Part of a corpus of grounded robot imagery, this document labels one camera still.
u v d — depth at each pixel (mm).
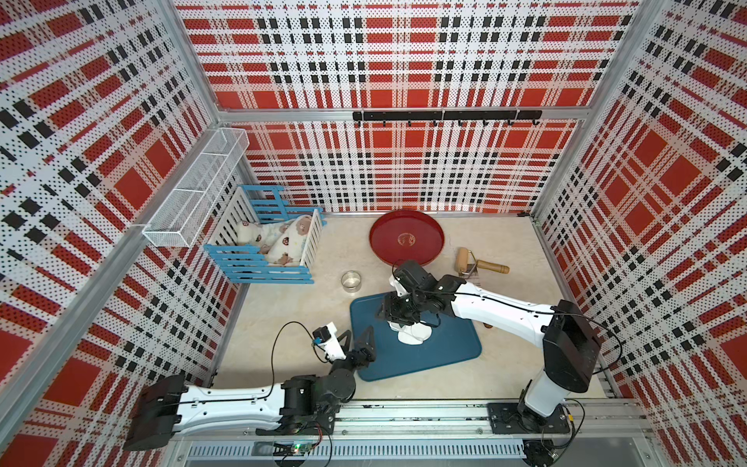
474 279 1019
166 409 502
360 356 671
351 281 1010
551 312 470
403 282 650
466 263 1035
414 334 882
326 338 657
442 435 726
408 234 1149
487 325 547
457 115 885
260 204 1189
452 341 864
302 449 689
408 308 689
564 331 501
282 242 1043
